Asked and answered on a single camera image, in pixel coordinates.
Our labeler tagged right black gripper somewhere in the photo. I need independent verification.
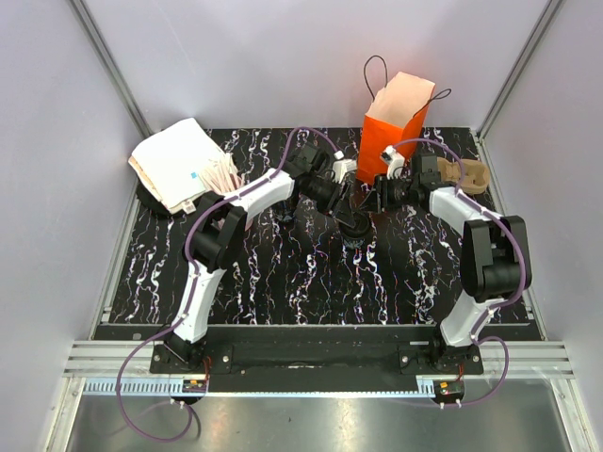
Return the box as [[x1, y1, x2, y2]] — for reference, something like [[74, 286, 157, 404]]
[[358, 176, 417, 217]]

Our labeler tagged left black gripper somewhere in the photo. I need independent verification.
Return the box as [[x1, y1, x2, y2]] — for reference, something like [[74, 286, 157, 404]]
[[305, 176, 354, 229]]

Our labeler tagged black lid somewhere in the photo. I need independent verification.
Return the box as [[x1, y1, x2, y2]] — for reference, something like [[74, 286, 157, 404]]
[[339, 212, 371, 239]]

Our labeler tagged orange paper bag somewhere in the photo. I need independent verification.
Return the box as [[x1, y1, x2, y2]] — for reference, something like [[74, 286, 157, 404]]
[[356, 72, 451, 185]]

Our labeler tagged black coffee cup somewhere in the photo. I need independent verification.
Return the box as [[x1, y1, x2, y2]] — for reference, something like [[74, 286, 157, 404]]
[[271, 197, 299, 224], [342, 234, 366, 250]]

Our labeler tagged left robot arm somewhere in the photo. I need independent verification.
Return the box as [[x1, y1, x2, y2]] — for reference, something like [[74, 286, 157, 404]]
[[163, 144, 371, 373]]

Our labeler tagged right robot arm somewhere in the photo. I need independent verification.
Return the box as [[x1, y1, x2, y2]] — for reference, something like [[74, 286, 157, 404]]
[[361, 146, 531, 374]]

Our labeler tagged bottom pulp cup carrier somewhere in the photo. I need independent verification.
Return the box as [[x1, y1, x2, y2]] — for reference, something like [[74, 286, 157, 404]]
[[437, 157, 491, 195]]

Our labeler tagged pink straw holder cup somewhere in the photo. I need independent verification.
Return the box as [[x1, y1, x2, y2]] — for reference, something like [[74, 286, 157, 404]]
[[212, 212, 253, 232]]

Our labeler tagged white napkin stack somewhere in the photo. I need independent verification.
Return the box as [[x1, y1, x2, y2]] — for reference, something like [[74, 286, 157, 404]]
[[128, 118, 225, 214]]

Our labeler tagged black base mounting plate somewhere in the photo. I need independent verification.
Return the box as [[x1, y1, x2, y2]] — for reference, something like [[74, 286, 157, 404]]
[[150, 325, 484, 396]]

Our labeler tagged black round napkin base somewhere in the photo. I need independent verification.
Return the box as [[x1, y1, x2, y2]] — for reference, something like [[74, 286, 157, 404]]
[[136, 182, 187, 218]]

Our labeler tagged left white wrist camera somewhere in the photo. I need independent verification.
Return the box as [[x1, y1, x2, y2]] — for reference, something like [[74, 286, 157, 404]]
[[332, 151, 357, 184]]

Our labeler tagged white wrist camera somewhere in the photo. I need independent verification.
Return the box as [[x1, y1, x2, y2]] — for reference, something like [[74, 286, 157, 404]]
[[381, 145, 406, 180], [332, 151, 357, 184]]

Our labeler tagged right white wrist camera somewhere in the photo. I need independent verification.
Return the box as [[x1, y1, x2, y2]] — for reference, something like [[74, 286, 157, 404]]
[[381, 145, 406, 180]]

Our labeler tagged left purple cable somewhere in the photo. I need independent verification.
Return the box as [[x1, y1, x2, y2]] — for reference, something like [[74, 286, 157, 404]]
[[114, 125, 345, 444]]

